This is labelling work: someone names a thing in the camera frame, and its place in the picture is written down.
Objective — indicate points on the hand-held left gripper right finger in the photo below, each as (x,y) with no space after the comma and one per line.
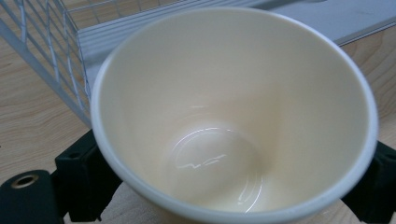
(375,186)

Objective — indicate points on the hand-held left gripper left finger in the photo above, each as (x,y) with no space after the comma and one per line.
(87,180)

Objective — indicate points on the cream ceramic mug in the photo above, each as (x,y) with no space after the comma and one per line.
(233,118)

